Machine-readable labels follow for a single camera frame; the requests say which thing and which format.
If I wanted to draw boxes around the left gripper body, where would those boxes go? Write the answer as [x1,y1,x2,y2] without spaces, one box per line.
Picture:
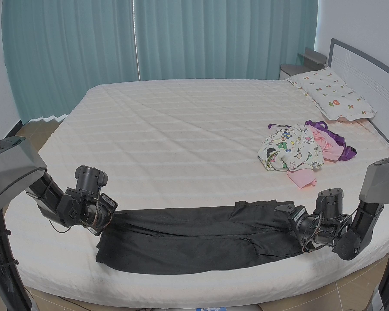
[88,208,116,236]

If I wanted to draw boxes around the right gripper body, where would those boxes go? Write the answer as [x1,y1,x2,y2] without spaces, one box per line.
[291,217,316,244]

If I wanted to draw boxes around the black T-shirt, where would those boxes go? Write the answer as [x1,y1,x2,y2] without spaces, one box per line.
[96,200,307,275]

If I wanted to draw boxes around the bed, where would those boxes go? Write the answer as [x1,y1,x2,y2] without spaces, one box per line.
[3,38,389,307]

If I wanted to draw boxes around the pale pink garment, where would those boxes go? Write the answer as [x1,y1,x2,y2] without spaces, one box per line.
[287,169,317,189]

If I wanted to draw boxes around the white printed pyjama top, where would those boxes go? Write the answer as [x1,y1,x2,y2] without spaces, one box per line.
[257,124,325,172]

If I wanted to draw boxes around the purple garment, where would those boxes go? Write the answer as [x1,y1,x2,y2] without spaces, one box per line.
[268,119,358,161]

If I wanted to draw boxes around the white printed pillow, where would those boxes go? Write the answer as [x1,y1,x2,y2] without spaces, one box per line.
[285,67,378,122]

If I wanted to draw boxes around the grey bedside table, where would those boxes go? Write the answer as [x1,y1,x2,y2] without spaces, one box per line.
[280,47,327,79]

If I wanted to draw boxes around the blue-green curtain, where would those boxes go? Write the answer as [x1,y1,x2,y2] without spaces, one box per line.
[2,0,140,124]
[134,0,319,81]

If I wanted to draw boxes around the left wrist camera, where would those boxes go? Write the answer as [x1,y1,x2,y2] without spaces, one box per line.
[100,193,119,210]

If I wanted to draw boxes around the black cable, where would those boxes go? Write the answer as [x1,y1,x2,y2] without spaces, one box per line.
[0,167,49,210]

